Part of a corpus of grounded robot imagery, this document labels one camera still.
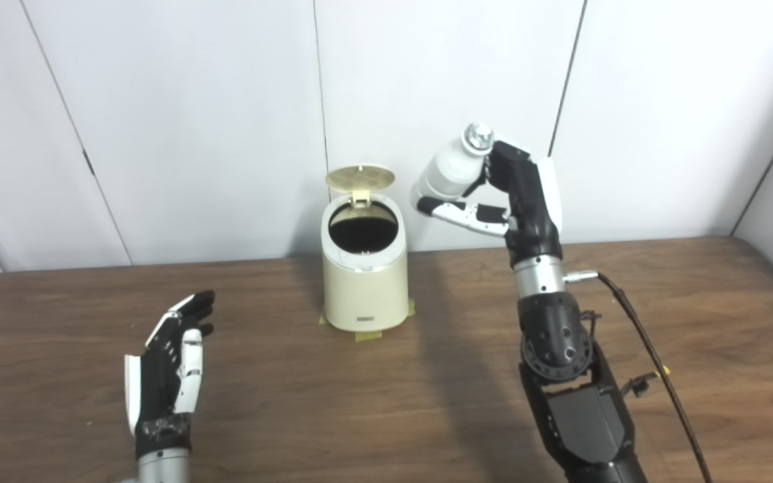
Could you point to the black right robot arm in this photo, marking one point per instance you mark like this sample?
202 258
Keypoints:
561 349

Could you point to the cream round bin lid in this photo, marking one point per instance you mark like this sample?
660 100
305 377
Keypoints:
359 178

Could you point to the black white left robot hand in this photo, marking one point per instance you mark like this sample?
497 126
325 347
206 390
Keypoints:
158 382

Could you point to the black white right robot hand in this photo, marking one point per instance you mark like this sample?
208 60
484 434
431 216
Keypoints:
531 194

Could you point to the small white plastic bottle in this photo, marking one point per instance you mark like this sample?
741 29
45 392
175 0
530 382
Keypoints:
450 171

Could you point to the cream-colored bin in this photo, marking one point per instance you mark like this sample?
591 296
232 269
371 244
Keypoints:
366 288

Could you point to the black wall seam hinge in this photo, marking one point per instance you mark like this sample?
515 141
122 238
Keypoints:
88 162

